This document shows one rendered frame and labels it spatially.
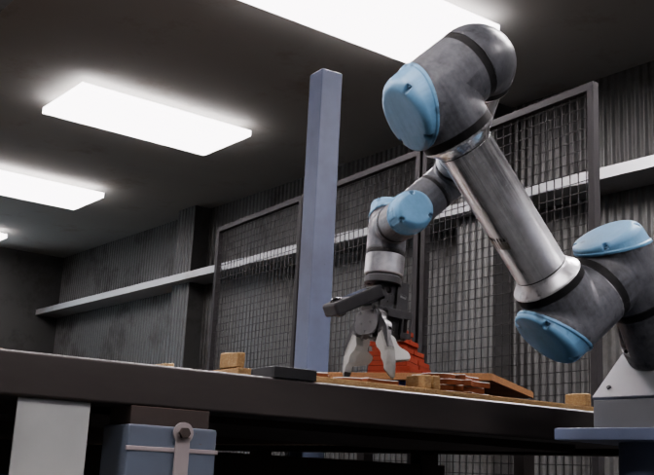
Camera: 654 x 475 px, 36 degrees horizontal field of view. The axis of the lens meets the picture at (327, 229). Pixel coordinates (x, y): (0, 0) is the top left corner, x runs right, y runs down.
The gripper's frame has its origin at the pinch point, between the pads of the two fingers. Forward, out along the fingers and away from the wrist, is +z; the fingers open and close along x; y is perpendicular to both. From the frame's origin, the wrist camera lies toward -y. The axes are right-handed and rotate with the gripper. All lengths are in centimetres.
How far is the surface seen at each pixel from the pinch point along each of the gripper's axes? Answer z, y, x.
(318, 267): -69, 95, 175
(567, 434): 7.7, 18.4, -33.2
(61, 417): 16, -62, -18
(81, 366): 9, -61, -19
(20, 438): 19, -67, -18
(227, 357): 1.4, -31.3, -5.0
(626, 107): -205, 292, 194
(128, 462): 20, -52, -21
